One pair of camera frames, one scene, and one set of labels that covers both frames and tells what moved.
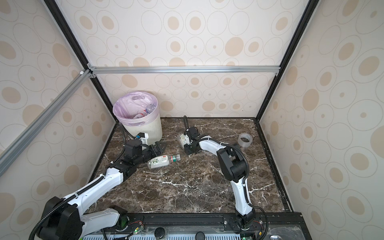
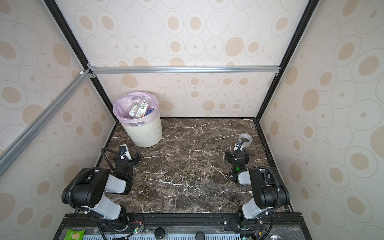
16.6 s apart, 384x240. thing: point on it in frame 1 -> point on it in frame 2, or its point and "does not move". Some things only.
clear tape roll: (245, 140) does not move
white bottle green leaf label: (162, 161) -> (142, 109)
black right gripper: (187, 149) -> (230, 156)
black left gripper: (159, 150) -> (136, 161)
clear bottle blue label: (150, 108) does not move
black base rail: (276, 226) does not move
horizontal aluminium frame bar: (186, 69) does not move
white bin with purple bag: (138, 112) does not move
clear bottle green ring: (183, 139) -> (132, 111)
